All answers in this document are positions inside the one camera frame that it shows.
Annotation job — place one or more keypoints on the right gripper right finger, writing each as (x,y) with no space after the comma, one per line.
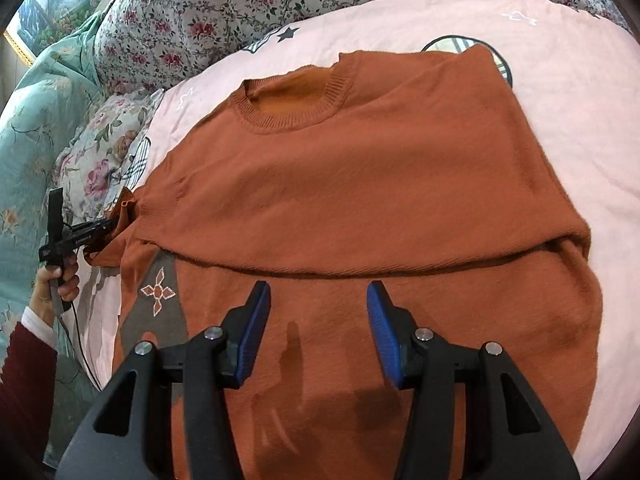
(508,432)

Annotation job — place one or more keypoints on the person's left hand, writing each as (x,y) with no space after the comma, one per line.
(51,282)

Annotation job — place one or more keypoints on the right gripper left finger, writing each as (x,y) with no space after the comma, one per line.
(127,432)

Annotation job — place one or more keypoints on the large-flower patterned pillow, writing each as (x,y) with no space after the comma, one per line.
(97,163)

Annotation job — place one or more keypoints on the dark red sleeve forearm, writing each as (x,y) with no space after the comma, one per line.
(27,391)

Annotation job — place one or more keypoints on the framed landscape painting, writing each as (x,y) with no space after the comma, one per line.
(39,23)

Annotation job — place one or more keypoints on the teal floral blanket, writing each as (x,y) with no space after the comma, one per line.
(48,106)

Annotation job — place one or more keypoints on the rust orange knit sweater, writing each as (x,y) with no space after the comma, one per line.
(416,169)

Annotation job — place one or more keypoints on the pink bed sheet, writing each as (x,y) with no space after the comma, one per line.
(576,79)

